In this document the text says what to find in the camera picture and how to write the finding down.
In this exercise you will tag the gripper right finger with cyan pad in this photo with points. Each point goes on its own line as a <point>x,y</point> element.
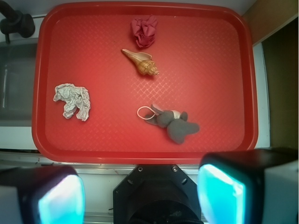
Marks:
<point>259,186</point>

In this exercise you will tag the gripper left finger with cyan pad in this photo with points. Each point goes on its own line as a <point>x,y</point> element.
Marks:
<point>42,195</point>

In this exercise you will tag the crumpled white paper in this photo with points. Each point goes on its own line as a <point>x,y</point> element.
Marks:
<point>75,98</point>

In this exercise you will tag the crumpled red paper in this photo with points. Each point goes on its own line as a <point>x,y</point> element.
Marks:
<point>144,31</point>

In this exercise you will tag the grey plush elephant toy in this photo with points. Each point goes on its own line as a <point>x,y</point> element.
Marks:
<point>174,122</point>

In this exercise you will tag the stainless steel sink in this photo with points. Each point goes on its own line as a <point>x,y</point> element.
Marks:
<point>17,73</point>

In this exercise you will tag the red plastic tray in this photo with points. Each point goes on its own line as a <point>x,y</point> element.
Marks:
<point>206,68</point>

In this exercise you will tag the golden conch seashell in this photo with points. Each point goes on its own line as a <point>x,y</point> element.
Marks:
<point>143,62</point>

